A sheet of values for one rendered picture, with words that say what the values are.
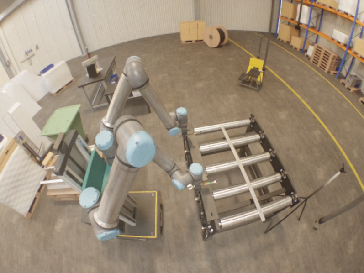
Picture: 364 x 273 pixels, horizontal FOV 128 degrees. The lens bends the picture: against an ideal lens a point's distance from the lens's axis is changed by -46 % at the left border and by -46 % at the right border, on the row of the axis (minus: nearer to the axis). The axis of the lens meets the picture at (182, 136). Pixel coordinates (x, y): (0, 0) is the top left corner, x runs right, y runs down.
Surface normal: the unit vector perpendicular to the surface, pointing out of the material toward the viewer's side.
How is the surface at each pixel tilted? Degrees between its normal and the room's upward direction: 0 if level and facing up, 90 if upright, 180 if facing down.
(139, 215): 0
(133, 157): 84
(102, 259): 0
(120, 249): 0
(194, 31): 90
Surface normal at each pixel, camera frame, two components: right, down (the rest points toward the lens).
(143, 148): 0.65, 0.47
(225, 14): 0.17, 0.74
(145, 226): -0.07, -0.65
